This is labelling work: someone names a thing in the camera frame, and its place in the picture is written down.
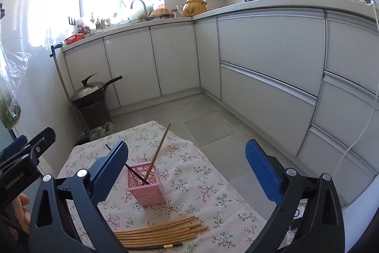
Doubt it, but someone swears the floral tablecloth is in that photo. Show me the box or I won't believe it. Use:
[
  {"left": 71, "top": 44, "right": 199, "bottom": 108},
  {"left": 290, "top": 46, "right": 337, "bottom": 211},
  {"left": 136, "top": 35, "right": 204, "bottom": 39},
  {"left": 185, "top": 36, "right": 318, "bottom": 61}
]
[{"left": 56, "top": 120, "right": 267, "bottom": 253}]

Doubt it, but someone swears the grey rod with black clamp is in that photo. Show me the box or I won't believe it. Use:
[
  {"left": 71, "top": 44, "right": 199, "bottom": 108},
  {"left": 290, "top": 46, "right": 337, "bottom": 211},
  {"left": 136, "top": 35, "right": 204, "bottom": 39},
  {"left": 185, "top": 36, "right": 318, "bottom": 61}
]
[{"left": 50, "top": 44, "right": 78, "bottom": 135}]

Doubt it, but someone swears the group of small condiment bottles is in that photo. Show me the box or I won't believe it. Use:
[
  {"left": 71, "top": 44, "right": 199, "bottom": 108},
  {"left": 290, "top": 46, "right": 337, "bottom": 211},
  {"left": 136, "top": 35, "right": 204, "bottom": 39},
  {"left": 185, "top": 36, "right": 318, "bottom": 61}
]
[{"left": 89, "top": 13, "right": 119, "bottom": 30}]

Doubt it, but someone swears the pile of wooden chopsticks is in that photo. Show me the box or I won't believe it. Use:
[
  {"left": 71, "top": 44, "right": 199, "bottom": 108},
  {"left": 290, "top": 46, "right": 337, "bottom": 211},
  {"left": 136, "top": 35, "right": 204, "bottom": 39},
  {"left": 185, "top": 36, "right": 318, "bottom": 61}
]
[{"left": 113, "top": 215, "right": 209, "bottom": 251}]

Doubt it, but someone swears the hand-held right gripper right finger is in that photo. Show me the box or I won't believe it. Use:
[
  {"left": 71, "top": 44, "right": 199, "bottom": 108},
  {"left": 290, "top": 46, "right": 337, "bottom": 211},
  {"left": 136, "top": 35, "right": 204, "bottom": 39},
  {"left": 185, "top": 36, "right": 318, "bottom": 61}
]
[{"left": 244, "top": 139, "right": 345, "bottom": 253}]

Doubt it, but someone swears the plastic bag of green vegetables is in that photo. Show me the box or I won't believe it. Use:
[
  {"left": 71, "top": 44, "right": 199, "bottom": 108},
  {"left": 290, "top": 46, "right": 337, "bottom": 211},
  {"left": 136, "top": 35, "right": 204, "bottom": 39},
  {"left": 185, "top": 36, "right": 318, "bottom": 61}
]
[{"left": 0, "top": 42, "right": 32, "bottom": 130}]

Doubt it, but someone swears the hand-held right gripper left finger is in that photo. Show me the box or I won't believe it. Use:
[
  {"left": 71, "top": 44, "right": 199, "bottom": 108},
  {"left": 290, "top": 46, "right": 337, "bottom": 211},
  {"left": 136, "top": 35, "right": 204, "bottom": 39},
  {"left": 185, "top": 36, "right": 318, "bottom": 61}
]
[{"left": 29, "top": 140, "right": 129, "bottom": 253}]

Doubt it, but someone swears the steel kitchen faucet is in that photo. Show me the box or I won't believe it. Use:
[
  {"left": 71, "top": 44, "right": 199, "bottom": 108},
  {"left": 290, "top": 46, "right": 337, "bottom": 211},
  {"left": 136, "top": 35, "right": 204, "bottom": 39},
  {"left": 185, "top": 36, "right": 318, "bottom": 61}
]
[{"left": 130, "top": 0, "right": 148, "bottom": 22}]

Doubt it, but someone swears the black wok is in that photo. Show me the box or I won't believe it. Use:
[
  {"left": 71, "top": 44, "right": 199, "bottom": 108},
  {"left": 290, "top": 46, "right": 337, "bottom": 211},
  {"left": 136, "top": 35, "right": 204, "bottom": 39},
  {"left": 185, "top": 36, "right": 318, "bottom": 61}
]
[{"left": 70, "top": 75, "right": 123, "bottom": 108}]

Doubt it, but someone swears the red plastic basket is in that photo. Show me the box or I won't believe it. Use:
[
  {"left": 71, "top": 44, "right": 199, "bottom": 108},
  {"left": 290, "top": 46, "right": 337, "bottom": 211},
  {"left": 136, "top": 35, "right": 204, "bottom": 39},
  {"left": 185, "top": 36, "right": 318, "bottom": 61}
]
[{"left": 64, "top": 34, "right": 85, "bottom": 45}]

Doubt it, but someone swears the pink lattice utensil holder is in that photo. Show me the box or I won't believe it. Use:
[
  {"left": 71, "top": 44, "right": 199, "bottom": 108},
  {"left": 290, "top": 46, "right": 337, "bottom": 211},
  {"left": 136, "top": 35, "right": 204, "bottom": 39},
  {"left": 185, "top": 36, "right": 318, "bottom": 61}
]
[{"left": 126, "top": 162, "right": 163, "bottom": 207}]

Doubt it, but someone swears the person's left hand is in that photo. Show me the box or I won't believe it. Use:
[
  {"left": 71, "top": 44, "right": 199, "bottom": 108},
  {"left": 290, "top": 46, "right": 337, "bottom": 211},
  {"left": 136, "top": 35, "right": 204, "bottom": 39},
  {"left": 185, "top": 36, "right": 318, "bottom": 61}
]
[{"left": 12, "top": 194, "right": 31, "bottom": 231}]

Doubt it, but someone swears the white cable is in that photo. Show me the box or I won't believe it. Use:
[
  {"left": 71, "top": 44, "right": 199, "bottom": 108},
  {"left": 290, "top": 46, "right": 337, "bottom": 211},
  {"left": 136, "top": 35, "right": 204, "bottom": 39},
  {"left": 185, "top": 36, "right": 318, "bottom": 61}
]
[{"left": 334, "top": 0, "right": 379, "bottom": 182}]

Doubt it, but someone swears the row of white cabinet doors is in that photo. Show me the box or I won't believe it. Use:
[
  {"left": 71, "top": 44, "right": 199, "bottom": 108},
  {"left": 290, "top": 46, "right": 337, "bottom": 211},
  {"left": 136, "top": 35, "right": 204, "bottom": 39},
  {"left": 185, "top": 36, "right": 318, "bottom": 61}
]
[{"left": 62, "top": 5, "right": 379, "bottom": 207}]

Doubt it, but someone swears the woven bamboo basket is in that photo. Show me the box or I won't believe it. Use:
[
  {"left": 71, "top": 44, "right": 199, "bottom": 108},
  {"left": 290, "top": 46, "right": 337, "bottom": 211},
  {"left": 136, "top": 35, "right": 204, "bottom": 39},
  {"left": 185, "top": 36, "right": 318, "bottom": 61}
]
[{"left": 148, "top": 8, "right": 175, "bottom": 19}]

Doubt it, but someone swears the black chopstick with gold band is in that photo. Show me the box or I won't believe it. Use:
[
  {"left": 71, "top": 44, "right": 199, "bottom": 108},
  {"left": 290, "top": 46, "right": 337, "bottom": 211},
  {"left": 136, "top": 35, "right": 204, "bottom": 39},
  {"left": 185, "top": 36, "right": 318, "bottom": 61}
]
[{"left": 126, "top": 242, "right": 182, "bottom": 252}]

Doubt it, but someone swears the plain black chopstick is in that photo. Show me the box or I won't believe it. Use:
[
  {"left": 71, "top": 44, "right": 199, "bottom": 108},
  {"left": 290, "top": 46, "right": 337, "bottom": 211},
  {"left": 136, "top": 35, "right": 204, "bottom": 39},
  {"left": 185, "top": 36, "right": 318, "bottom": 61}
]
[{"left": 106, "top": 144, "right": 150, "bottom": 185}]

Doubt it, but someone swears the crumpled clear plastic bag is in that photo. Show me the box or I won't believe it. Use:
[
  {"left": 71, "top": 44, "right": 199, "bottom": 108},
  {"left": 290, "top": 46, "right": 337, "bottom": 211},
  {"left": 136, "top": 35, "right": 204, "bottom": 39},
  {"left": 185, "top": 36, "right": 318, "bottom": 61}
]
[{"left": 89, "top": 121, "right": 113, "bottom": 141}]

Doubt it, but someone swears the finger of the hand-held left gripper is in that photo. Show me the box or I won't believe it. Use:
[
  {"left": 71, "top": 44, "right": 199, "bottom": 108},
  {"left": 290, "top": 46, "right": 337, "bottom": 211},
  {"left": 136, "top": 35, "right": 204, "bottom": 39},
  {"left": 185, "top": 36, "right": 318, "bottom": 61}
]
[
  {"left": 0, "top": 136, "right": 28, "bottom": 163},
  {"left": 18, "top": 127, "right": 57, "bottom": 165}
]

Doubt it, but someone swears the yellow clay pot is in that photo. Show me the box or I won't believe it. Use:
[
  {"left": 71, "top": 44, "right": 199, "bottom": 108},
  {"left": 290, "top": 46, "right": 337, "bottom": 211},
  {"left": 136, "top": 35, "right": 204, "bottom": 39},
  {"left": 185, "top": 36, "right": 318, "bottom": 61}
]
[{"left": 182, "top": 0, "right": 208, "bottom": 17}]

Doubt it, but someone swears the steel wok lid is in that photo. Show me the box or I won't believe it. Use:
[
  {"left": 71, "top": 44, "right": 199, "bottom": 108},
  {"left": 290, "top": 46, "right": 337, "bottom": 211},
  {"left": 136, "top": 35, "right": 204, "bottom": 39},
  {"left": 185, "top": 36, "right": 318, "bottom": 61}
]
[{"left": 72, "top": 73, "right": 104, "bottom": 102}]

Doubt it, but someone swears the brown waste bin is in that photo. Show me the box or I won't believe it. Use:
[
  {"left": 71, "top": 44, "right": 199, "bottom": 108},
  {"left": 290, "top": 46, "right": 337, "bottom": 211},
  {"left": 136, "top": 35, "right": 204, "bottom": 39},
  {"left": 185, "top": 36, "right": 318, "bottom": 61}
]
[{"left": 77, "top": 99, "right": 112, "bottom": 134}]

